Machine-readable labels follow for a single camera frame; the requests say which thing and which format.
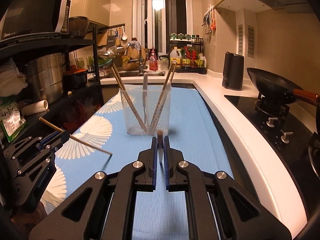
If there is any blue patterned table mat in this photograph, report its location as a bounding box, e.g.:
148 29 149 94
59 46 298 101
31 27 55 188
41 88 232 239

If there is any stainless steel pot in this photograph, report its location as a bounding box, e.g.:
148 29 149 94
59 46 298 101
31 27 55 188
26 53 66 104

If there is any black shelving unit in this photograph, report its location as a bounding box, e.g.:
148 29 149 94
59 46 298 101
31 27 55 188
0 24 106 136

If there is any black spice rack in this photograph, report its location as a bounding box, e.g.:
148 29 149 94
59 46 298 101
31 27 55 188
169 33 207 75

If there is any white microwave oven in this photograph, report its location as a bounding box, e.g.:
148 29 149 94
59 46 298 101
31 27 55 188
1 0 71 41

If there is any chrome kitchen faucet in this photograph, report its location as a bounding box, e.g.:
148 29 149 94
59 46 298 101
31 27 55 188
123 38 145 74

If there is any pink dish soap bottle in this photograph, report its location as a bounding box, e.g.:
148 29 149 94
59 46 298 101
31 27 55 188
149 48 158 71

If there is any white paper roll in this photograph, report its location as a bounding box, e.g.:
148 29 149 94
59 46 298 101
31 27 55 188
21 100 48 115

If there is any wooden cutting board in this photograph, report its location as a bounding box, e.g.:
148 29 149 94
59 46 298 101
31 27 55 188
122 46 146 70

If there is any black electric kettle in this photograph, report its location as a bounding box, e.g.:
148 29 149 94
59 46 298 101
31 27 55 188
222 52 245 91

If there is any glass jar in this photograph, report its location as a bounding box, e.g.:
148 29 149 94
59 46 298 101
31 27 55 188
160 57 169 70

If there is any black wok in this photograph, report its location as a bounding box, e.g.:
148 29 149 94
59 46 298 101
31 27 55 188
247 68 319 106

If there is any clear plastic utensil holder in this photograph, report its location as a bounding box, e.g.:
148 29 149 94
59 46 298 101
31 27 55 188
120 83 172 136

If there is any hanging utensil rack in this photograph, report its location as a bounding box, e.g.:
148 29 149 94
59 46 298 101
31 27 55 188
202 5 216 35

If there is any stainless steel sink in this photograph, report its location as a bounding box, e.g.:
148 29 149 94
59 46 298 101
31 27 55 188
105 70 166 79

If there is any yellow oil jug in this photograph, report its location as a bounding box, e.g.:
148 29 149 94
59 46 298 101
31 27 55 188
170 47 182 68

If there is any white handled fork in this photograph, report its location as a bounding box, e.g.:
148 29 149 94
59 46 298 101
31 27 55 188
142 73 148 125

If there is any black gas stove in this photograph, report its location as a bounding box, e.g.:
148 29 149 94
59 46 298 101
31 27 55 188
223 93 320 188

